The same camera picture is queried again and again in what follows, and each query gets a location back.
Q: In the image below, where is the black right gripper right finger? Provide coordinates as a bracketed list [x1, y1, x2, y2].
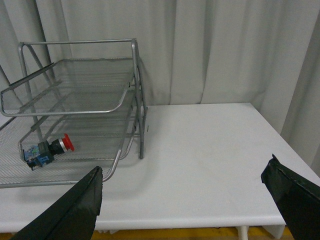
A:
[260, 155, 320, 240]

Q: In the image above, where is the white curtain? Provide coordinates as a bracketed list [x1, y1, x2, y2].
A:
[0, 0, 320, 173]

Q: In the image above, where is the silver mesh tray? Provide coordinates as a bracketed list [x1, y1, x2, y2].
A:
[0, 91, 136, 189]
[18, 112, 136, 162]
[0, 57, 134, 117]

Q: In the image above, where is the white table leg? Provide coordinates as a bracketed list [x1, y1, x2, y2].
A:
[236, 226, 249, 240]

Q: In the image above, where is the silver metal rack frame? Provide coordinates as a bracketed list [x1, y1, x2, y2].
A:
[0, 38, 149, 160]

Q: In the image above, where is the red emergency stop button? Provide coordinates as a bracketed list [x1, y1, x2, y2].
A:
[22, 133, 75, 171]

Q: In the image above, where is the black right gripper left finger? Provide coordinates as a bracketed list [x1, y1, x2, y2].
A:
[12, 166, 103, 240]

